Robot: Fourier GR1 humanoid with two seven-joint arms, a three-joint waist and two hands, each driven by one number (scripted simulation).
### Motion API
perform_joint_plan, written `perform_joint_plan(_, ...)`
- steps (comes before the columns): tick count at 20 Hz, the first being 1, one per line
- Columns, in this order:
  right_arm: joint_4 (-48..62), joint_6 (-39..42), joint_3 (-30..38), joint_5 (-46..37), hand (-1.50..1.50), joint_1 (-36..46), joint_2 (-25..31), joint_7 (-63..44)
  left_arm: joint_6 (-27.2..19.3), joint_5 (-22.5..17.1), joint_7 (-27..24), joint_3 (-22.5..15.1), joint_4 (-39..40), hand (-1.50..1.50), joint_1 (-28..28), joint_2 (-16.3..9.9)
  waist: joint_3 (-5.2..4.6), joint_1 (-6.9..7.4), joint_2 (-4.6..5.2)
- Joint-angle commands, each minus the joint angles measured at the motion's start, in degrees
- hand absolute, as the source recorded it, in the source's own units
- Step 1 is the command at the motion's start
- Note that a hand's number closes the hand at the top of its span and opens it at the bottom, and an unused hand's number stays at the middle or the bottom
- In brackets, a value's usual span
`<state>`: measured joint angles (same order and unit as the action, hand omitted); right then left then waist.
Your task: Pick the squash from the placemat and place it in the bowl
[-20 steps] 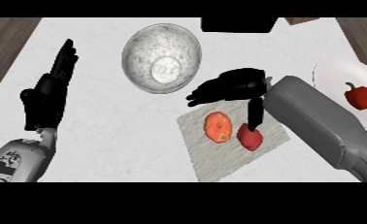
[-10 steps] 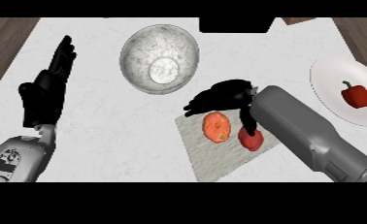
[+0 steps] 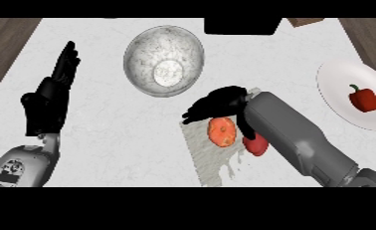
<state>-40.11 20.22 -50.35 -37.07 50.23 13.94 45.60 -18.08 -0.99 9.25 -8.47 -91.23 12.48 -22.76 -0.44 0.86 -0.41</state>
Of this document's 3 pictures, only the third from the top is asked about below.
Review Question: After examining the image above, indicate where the red bell pepper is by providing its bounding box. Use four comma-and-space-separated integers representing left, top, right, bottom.
348, 84, 376, 114

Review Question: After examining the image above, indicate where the orange squash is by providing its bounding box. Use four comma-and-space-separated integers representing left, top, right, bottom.
206, 116, 237, 148

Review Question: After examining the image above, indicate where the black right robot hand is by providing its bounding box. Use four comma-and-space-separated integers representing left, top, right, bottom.
181, 86, 258, 141

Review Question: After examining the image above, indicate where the red tomato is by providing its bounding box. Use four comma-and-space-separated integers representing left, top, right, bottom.
240, 131, 270, 157

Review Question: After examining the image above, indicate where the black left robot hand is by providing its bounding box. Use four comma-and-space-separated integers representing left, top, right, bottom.
19, 40, 82, 137

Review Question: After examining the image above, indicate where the silver metal bowl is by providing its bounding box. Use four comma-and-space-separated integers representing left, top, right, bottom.
122, 25, 205, 99

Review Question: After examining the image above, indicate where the black appliance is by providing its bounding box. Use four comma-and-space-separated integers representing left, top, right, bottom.
202, 18, 283, 36

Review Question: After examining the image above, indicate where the white plate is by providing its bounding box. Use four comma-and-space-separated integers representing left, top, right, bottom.
315, 58, 376, 131

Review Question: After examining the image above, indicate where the pale grey placemat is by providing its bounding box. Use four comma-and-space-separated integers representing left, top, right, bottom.
180, 115, 252, 187

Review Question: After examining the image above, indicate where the brown wooden board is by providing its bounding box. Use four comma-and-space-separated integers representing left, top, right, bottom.
286, 18, 326, 29

